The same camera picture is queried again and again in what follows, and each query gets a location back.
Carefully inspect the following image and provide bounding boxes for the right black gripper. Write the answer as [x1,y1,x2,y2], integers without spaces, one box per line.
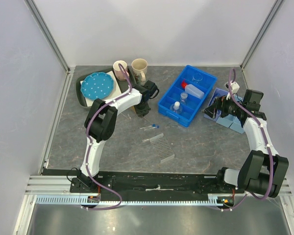
[201,92,245,119]

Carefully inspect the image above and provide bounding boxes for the red cap wash bottle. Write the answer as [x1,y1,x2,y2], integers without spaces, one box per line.
[181,81,205,99]

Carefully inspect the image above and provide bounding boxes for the small glass stoppered bottle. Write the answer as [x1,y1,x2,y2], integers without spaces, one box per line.
[180,92,188,105]

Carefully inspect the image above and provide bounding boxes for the round glass flask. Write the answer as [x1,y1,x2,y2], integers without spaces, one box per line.
[170,101,182,114]

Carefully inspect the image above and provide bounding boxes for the clear glass beaker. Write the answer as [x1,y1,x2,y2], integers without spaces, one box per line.
[192,73,203,84]

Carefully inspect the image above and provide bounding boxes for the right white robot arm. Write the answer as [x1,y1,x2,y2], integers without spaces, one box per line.
[203,96,289,198]

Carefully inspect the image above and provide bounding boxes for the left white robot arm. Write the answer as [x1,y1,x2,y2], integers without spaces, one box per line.
[80,85,156,192]

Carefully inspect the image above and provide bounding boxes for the lavender divider box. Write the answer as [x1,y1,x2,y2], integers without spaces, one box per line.
[204,88,244,134]

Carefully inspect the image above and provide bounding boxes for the grey serving tray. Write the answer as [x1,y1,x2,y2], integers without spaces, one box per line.
[75,67,127,109]

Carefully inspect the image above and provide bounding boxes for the white square plate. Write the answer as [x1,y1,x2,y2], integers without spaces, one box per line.
[77,71,121,107]

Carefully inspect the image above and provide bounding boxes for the blue compartment bin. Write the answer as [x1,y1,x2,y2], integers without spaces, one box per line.
[158,65,217,127]

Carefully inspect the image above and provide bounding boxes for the clear test tube rack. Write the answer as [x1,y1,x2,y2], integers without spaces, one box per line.
[149,133,175,164]

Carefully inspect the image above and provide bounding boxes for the beige floral mug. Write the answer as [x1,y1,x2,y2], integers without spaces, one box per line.
[131,58,148,85]

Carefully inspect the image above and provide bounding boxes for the pink mug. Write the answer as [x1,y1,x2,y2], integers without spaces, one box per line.
[113,60,129,81]

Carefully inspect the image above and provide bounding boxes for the blue polka dot plate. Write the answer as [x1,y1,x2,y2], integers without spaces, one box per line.
[80,72,114,100]

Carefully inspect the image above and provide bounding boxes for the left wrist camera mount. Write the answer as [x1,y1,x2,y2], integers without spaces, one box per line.
[143,80,160,99]

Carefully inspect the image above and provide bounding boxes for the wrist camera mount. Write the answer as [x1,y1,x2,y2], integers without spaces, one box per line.
[143,80,160,99]
[225,81,264,111]

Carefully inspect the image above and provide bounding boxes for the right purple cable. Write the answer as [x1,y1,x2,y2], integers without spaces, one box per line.
[215,68,276,212]

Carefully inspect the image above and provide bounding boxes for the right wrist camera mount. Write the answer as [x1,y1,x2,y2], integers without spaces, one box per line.
[225,81,264,111]

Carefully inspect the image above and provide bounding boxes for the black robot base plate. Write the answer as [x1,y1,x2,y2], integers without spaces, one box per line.
[70,171,243,201]

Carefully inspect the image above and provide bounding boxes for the slotted cable duct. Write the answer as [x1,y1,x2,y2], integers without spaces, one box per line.
[36,195,226,206]

